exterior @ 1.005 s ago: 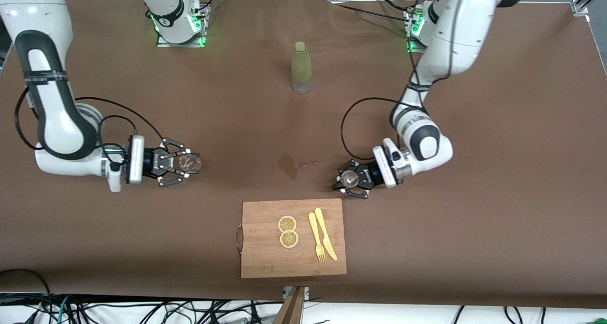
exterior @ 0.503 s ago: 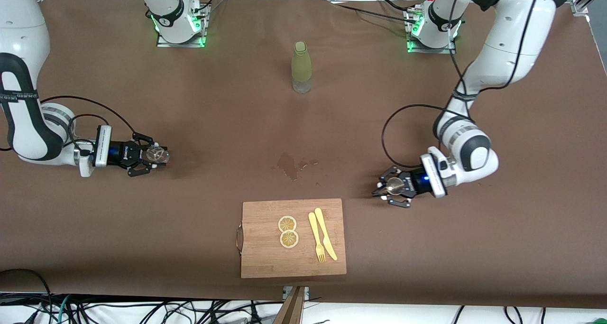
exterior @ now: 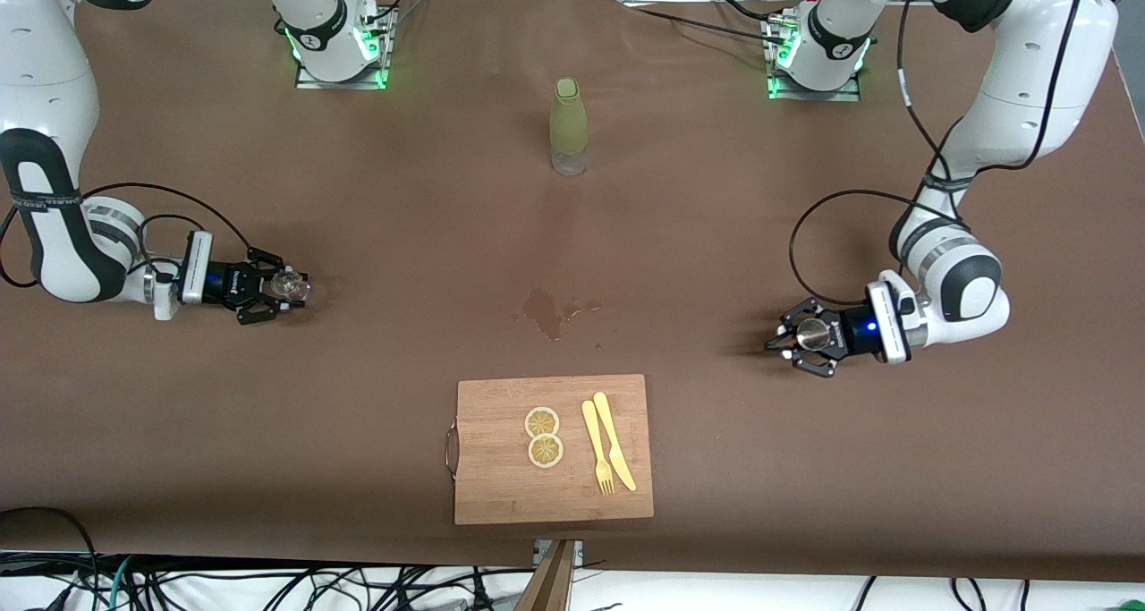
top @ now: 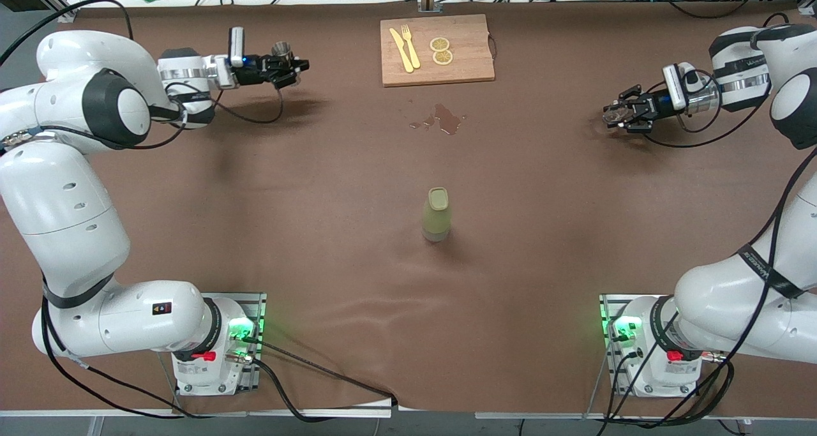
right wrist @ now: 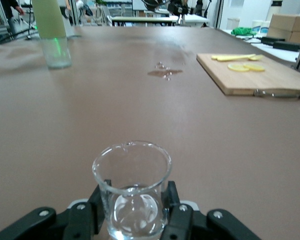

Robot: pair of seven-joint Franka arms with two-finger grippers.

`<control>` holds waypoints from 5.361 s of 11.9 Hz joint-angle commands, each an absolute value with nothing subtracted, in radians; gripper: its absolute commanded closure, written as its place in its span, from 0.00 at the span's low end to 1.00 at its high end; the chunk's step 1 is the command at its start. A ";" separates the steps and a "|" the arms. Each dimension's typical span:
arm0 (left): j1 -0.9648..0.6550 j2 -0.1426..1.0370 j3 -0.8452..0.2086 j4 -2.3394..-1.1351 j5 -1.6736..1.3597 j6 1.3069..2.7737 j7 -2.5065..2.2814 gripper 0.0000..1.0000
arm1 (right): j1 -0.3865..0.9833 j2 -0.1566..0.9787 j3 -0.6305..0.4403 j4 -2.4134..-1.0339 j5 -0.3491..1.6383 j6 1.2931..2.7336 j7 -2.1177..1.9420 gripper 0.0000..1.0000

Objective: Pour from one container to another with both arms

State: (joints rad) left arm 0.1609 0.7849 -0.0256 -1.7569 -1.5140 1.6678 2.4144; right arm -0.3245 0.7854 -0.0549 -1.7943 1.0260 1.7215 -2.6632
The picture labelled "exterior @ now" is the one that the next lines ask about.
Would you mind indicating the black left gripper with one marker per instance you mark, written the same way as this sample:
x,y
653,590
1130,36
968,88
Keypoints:
x,y
847,334

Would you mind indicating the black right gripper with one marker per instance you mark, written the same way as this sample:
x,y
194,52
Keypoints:
x,y
230,284

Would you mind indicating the silver steel jigger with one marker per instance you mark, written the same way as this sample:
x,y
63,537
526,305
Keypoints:
x,y
814,332

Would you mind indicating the clear glass measuring cup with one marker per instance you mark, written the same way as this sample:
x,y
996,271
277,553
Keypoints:
x,y
292,287

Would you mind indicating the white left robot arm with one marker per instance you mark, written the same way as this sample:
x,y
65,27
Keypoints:
x,y
1029,83

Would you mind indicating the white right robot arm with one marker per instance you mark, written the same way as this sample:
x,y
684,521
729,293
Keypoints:
x,y
45,101

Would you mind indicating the yellow plastic knife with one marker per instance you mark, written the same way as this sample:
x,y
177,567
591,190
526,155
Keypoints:
x,y
613,437

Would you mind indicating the yellow plastic fork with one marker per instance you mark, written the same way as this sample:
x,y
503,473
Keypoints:
x,y
592,432

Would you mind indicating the yellow lemon slice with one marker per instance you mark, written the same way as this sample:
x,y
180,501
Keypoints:
x,y
541,421
545,451

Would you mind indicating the wooden cutting board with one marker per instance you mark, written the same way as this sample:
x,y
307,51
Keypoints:
x,y
501,486

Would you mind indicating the green sleeved glass bottle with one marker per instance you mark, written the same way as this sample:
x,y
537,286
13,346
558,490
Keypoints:
x,y
569,119

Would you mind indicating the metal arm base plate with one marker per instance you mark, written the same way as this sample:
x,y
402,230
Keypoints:
x,y
309,83
778,92

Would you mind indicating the metal post bracket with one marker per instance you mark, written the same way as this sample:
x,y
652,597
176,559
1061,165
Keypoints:
x,y
578,551

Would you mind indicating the wooden post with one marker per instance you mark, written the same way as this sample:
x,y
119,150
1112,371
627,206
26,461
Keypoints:
x,y
547,589

